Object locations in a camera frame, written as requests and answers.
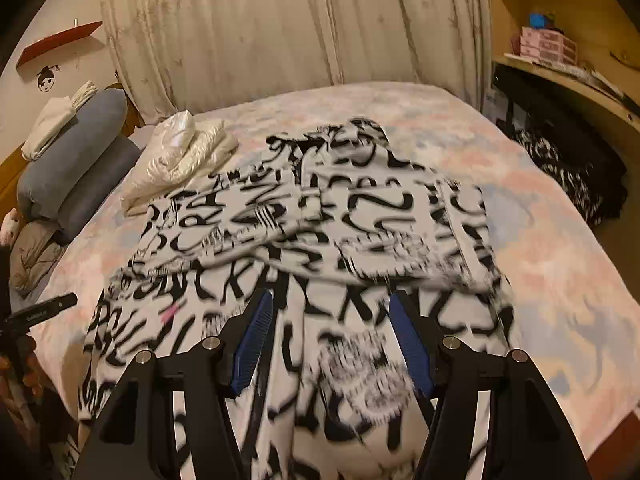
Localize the red wall shelf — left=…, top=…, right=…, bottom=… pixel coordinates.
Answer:
left=16, top=21, right=103, bottom=68

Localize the face wall sticker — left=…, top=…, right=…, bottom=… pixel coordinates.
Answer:
left=37, top=65, right=61, bottom=93

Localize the beige quilt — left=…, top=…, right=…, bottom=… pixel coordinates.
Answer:
left=9, top=220, right=66, bottom=296

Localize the white shiny puffer jacket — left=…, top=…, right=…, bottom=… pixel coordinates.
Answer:
left=120, top=110, right=240, bottom=216

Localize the black and white patterned cloth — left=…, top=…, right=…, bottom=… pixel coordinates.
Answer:
left=515, top=129, right=606, bottom=226

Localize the blue-grey pillow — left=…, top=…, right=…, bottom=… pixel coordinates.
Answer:
left=17, top=89, right=128, bottom=206
left=52, top=140, right=143, bottom=241

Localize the white folded cloth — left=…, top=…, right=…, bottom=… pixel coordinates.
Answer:
left=21, top=81, right=98, bottom=161

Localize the black and white printed jacket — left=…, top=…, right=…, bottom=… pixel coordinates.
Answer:
left=75, top=117, right=518, bottom=480

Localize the white cardboard box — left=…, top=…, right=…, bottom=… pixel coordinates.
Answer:
left=489, top=87, right=511, bottom=123

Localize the pastel patterned bedspread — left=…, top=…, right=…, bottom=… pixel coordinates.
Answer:
left=10, top=80, right=640, bottom=461

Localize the pink drawer organizer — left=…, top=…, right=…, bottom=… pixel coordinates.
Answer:
left=520, top=26, right=578, bottom=66

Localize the person's left hand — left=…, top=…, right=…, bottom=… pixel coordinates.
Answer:
left=0, top=335, right=43, bottom=401

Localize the wooden desk shelf unit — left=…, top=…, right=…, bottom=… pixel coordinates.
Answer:
left=487, top=0, right=640, bottom=241

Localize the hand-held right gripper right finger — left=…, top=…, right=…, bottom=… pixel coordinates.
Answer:
left=389, top=291, right=593, bottom=480

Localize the stuffed toy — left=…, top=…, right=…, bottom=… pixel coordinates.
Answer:
left=0, top=207, right=23, bottom=246

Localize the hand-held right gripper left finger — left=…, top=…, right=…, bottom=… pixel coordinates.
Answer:
left=72, top=290, right=275, bottom=480

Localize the beige patterned curtain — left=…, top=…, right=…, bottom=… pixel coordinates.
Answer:
left=100, top=0, right=493, bottom=126

